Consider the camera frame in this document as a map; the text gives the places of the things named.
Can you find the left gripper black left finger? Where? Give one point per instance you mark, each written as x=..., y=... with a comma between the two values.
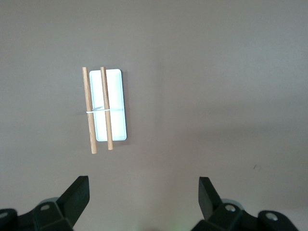
x=69, y=207

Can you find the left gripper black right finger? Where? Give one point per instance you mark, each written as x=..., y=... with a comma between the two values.
x=214, y=209

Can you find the white towel rack with wooden rods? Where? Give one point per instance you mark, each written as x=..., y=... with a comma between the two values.
x=115, y=120

